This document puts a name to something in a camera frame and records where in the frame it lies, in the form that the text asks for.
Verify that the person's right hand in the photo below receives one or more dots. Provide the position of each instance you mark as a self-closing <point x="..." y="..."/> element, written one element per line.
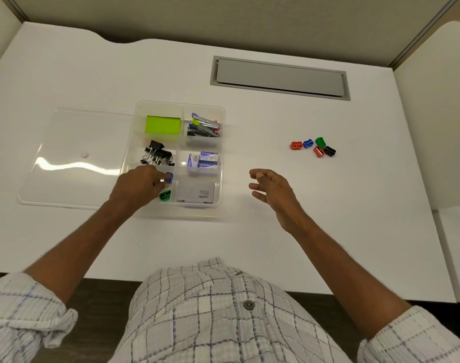
<point x="277" y="192"/>

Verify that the person's left hand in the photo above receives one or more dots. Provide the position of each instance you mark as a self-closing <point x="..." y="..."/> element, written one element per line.
<point x="133" y="188"/>

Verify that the person's right thumb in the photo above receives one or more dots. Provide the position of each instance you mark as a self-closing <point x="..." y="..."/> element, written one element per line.
<point x="258" y="172"/>

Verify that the person's left fingers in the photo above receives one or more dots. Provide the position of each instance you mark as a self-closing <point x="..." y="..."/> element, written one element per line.
<point x="158" y="176"/>

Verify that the person's right middle finger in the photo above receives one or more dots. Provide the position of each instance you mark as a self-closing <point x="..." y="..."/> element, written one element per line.
<point x="261" y="192"/>

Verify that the blue pencil sharpener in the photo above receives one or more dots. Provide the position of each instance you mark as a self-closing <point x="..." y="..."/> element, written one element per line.
<point x="169" y="178"/>
<point x="308" y="143"/>

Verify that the person's right forearm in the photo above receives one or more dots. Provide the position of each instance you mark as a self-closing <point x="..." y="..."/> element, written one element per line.
<point x="343" y="268"/>

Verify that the person's left forearm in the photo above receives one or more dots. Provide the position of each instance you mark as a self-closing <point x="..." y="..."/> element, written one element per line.
<point x="69" y="245"/>

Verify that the green pencil sharpener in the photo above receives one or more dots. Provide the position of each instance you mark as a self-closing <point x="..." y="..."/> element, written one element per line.
<point x="320" y="141"/>
<point x="165" y="195"/>

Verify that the pile of black binder clips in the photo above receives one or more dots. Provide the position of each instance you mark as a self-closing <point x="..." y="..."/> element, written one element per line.
<point x="157" y="154"/>

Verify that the clear plastic organizer tray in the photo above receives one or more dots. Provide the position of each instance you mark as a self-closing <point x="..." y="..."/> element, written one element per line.
<point x="179" y="154"/>

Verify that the grey white eraser box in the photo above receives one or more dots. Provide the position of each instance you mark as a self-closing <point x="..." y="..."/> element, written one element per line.
<point x="198" y="192"/>

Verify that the blue white staples box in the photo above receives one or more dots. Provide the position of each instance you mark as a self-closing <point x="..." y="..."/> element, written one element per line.
<point x="209" y="156"/>
<point x="199" y="162"/>

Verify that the red pencil sharpener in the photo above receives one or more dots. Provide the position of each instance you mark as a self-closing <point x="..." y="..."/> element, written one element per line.
<point x="295" y="145"/>
<point x="319" y="151"/>

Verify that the green sticky note pad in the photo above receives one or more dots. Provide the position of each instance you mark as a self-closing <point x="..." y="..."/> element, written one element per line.
<point x="162" y="124"/>

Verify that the black pencil sharpener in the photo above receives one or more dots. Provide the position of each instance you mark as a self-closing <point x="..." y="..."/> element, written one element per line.
<point x="330" y="151"/>

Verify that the clear plastic lid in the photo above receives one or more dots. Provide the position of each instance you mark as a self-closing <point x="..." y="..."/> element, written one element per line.
<point x="73" y="156"/>

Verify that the white plaid shirt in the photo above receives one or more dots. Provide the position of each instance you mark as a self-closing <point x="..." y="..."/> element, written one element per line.
<point x="215" y="313"/>

